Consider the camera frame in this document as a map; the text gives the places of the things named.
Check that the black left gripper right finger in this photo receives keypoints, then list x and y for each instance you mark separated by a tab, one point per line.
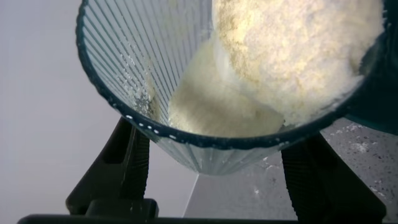
326	186

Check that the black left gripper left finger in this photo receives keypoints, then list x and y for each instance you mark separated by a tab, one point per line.
124	168

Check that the pale yellow powder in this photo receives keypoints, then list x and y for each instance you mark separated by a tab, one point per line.
280	62

